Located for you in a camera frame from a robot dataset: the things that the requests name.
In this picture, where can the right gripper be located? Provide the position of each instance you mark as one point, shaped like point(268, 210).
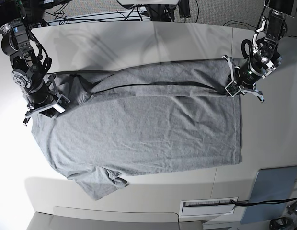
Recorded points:
point(41, 99)

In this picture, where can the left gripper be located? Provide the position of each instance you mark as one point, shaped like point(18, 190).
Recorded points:
point(245, 77)

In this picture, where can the grey T-shirt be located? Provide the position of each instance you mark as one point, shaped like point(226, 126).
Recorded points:
point(162, 118)

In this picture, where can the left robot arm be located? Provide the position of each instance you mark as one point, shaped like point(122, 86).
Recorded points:
point(260, 53)

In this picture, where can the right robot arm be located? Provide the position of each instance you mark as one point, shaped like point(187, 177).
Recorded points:
point(30, 63)

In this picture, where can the blue-grey flat panel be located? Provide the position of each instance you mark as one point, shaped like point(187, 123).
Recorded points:
point(270, 184)

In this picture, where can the black device on floor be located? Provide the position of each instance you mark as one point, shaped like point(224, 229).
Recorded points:
point(279, 223)

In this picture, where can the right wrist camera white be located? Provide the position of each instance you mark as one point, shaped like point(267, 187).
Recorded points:
point(61, 104)

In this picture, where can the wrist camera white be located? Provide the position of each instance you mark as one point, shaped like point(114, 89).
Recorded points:
point(61, 104)
point(233, 89)

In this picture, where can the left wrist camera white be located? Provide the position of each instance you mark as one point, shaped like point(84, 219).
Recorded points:
point(233, 89)

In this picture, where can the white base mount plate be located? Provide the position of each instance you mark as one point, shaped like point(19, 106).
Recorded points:
point(148, 2)

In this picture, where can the white cable grommet tray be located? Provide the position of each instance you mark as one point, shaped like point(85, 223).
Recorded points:
point(206, 208)

